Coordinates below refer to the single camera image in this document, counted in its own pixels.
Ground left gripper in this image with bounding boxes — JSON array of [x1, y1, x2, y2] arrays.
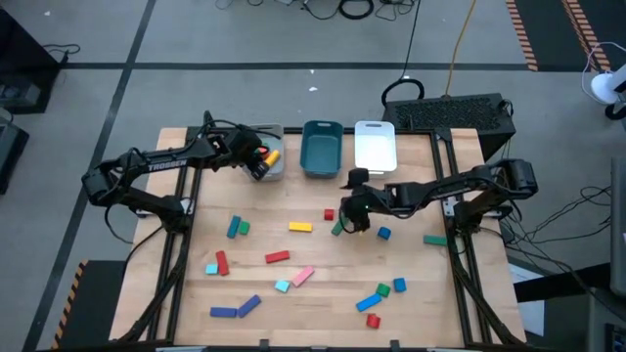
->
[[225, 127, 271, 181]]

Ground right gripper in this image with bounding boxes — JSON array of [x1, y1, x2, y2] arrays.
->
[[339, 190, 388, 235]]

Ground pink long block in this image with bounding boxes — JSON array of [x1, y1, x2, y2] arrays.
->
[[291, 265, 316, 288]]

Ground light grey plastic bin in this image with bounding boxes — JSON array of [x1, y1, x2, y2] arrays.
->
[[243, 122, 287, 183]]

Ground teal plastic bin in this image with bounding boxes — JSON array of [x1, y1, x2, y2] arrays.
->
[[299, 119, 344, 180]]

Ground white plastic bin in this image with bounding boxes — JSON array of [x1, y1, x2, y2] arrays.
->
[[353, 119, 398, 180]]

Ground bright blue long block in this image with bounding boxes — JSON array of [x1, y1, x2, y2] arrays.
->
[[355, 292, 383, 313]]

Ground black computer tower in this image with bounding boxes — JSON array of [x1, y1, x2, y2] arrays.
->
[[380, 92, 517, 163]]

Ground white sheet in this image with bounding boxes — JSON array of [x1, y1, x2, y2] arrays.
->
[[507, 263, 547, 338]]

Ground black floor beam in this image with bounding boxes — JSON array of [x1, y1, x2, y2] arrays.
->
[[513, 263, 612, 304]]

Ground black mat yellow hazard stripes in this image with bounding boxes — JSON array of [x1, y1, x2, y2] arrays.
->
[[51, 258, 129, 352]]

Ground dark grey equipment box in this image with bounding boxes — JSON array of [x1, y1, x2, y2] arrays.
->
[[0, 110, 30, 197]]

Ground black cabinet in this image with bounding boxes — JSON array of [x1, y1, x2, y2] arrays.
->
[[0, 8, 63, 116]]

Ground grey furniture panel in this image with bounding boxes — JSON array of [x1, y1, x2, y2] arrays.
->
[[608, 154, 626, 300]]

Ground black mat orange striped edges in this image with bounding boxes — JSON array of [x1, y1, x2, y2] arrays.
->
[[505, 0, 626, 73]]

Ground white round device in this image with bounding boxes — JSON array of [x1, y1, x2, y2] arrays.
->
[[580, 40, 626, 121]]

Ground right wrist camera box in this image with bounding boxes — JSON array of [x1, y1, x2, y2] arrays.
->
[[340, 167, 372, 191]]

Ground black metal table frame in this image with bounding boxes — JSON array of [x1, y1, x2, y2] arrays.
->
[[111, 110, 527, 346]]

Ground black hanging cable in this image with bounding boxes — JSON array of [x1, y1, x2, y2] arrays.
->
[[380, 0, 425, 110]]

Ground black cable coil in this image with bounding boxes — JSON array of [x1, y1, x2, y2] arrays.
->
[[337, 0, 376, 22]]

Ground black floor cable bundle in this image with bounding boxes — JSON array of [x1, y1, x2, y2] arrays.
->
[[374, 0, 418, 22]]

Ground yellow hanging cable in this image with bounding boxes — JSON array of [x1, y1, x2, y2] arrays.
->
[[443, 0, 478, 97]]

